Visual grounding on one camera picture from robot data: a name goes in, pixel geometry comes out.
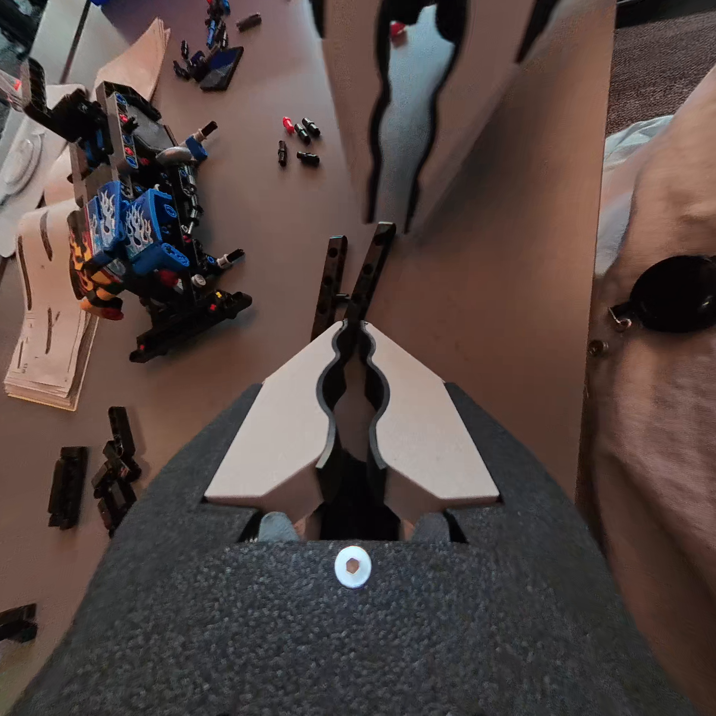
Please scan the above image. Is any pile of small lego pieces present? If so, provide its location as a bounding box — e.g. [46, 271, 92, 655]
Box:
[172, 0, 263, 79]

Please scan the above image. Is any black badge reel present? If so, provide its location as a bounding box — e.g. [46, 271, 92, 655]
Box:
[609, 254, 716, 335]

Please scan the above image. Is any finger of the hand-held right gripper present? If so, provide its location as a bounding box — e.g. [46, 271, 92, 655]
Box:
[404, 0, 538, 235]
[323, 0, 392, 224]

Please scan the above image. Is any black chunky lego connector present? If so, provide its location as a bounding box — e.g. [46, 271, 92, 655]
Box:
[47, 446, 89, 531]

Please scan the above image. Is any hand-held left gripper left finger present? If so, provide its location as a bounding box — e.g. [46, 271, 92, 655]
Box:
[203, 320, 350, 527]

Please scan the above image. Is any wooden document stand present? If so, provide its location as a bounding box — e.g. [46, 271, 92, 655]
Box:
[0, 81, 85, 259]

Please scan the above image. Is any lego instruction booklet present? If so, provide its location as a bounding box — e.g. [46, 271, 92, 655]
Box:
[3, 17, 171, 412]

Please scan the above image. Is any black square lego tile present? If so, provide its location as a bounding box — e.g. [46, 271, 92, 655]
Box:
[198, 46, 245, 92]

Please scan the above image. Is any long black lego beam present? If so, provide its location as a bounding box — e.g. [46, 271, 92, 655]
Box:
[341, 221, 398, 342]
[310, 235, 349, 342]

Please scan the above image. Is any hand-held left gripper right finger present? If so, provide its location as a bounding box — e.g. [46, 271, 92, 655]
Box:
[358, 320, 501, 527]

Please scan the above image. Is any partly built lego truck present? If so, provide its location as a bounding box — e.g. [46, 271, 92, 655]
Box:
[22, 56, 255, 364]

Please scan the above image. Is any black short lego beam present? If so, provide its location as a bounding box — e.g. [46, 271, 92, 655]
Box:
[108, 406, 136, 454]
[92, 475, 138, 532]
[101, 442, 143, 482]

